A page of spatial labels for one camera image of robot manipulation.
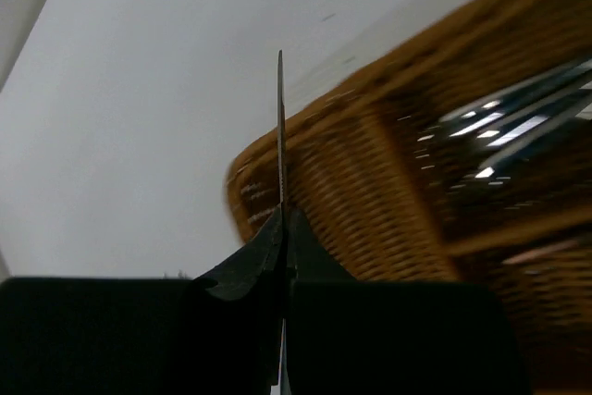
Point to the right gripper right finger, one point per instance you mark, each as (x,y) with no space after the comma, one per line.
(347,336)

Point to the silver table knife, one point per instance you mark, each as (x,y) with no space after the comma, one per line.
(281,134)

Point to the brown wicker cutlery tray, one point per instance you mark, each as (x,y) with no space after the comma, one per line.
(392,195)

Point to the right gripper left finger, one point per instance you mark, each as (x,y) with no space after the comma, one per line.
(218,332)

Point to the silver fork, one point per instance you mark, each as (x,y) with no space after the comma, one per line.
(529,146)
(548,113)
(519,99)

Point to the copper table knife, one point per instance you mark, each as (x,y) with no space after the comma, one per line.
(540,251)

